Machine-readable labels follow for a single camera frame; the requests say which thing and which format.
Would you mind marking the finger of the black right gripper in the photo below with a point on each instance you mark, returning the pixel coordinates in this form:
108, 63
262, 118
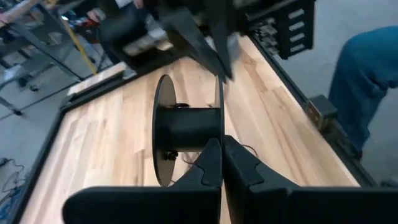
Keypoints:
199, 37
230, 46

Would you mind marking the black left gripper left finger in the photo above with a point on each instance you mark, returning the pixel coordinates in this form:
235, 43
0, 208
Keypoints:
202, 177

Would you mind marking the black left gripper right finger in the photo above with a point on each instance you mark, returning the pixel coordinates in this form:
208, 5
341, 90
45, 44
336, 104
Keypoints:
248, 186

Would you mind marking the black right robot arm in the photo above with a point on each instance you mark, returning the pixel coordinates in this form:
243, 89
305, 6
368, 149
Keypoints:
118, 31

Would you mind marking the black slotted crate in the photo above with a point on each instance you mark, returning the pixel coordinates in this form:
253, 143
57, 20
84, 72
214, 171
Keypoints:
283, 18

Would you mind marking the person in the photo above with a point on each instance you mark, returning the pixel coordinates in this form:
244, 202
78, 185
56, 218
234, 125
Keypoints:
367, 77

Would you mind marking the wooden bench table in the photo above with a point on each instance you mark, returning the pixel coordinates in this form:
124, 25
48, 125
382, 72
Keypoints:
18, 11

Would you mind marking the small black camera box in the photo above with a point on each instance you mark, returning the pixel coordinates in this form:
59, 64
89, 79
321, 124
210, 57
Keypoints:
325, 107

